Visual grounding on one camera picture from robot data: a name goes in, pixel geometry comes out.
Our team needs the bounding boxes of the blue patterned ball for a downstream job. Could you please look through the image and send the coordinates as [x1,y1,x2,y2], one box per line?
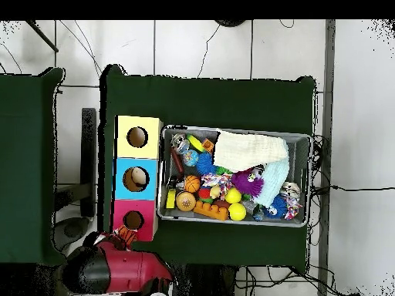
[183,150,199,167]

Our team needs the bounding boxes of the orange basketball toy ball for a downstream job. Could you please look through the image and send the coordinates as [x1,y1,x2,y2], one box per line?
[184,175,201,194]

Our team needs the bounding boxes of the plain yellow ball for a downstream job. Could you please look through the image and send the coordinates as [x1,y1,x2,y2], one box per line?
[228,202,248,222]

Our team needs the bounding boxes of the striped tiger toy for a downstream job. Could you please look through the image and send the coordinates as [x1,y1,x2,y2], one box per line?
[116,227,140,247]

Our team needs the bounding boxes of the yellow smiley ball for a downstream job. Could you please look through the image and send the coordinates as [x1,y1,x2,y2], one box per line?
[225,187,242,205]

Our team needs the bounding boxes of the light blue knitted cloth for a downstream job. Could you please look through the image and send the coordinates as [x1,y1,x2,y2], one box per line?
[254,156,290,207]

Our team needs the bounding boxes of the tan orange ball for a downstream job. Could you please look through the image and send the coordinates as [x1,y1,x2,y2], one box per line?
[175,190,198,213]

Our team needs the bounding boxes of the cream waffle cloth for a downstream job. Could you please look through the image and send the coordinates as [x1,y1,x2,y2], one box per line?
[212,129,290,173]

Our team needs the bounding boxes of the shallow clear mesh bin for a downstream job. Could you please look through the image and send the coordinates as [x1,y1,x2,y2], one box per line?
[156,125,312,228]

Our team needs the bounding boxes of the wooden box with three holes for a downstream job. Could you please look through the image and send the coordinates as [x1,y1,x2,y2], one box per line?
[110,115,164,243]

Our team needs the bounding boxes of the black panel on stand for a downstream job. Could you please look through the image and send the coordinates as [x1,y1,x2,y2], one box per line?
[54,107,99,244]

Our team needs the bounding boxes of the black round base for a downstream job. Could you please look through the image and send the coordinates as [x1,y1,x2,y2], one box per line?
[214,19,248,29]

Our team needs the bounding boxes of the purple spiky ball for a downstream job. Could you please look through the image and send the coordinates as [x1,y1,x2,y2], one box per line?
[231,169,265,198]

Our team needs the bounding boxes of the dark green table cloth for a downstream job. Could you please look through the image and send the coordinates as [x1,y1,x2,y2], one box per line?
[98,64,319,269]

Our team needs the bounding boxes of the side table with green cloth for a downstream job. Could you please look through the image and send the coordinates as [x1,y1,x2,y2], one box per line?
[0,67,68,266]

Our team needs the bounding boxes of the large blue spiky ball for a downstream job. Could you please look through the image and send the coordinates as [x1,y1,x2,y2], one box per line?
[196,152,217,177]

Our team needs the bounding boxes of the orange building block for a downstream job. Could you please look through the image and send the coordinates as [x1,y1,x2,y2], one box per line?
[193,201,229,221]

